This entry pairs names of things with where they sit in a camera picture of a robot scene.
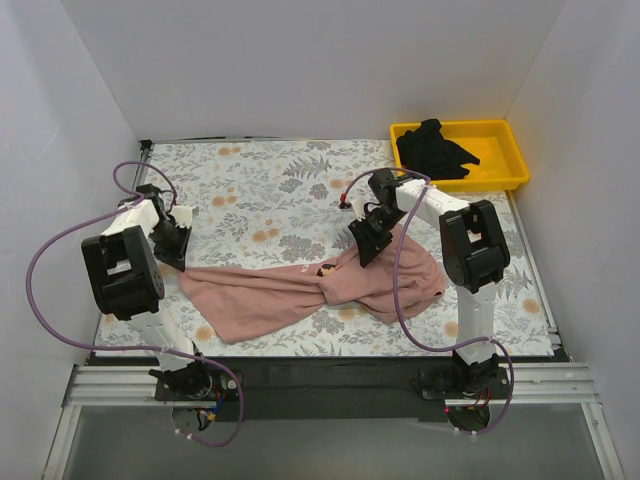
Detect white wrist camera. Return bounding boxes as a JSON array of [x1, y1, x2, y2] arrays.
[[169, 205, 199, 229], [339, 192, 367, 220]]

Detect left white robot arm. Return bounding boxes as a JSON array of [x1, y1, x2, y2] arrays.
[[81, 184, 213, 400]]

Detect floral table mat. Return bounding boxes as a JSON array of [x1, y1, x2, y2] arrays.
[[92, 138, 556, 358]]

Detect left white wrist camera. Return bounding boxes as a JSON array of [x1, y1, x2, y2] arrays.
[[169, 205, 199, 229]]

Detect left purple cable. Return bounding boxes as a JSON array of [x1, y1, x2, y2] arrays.
[[27, 160, 247, 449]]

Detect pink t shirt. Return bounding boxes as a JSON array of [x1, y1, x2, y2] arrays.
[[177, 224, 446, 344]]

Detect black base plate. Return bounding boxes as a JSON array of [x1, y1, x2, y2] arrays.
[[154, 357, 510, 422]]

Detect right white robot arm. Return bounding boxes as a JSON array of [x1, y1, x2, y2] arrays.
[[340, 168, 510, 398]]

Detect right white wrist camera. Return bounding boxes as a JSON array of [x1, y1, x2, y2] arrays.
[[339, 192, 367, 220]]

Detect aluminium frame rail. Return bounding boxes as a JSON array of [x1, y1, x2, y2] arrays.
[[43, 359, 624, 479]]

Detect black t shirt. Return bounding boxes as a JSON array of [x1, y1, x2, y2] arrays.
[[396, 119, 480, 180]]

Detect purple cable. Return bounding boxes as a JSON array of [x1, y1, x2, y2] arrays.
[[339, 172, 516, 442], [27, 160, 247, 449]]

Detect yellow plastic bin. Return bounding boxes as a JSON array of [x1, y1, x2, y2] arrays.
[[390, 118, 530, 192]]

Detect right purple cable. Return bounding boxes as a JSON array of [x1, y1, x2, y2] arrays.
[[339, 172, 516, 442]]

